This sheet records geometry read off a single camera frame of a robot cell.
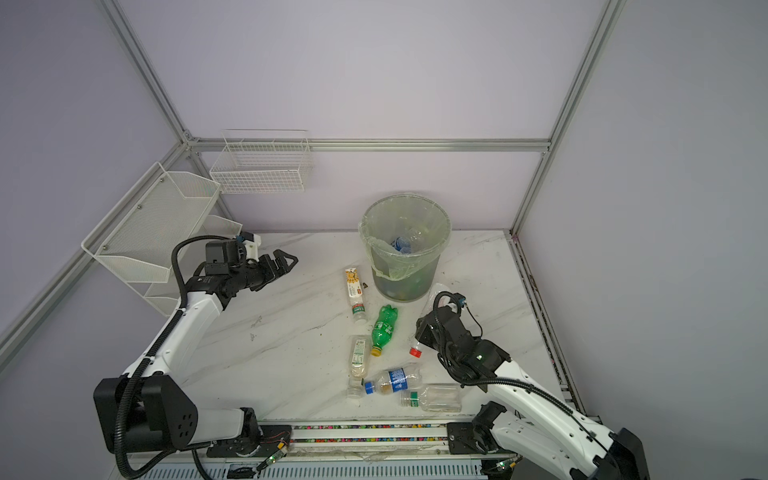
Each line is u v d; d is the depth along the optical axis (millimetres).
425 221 978
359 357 819
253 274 702
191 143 910
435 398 800
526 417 479
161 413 404
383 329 879
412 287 966
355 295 954
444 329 555
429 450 734
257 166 1428
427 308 794
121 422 365
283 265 734
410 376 834
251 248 750
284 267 732
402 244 1061
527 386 476
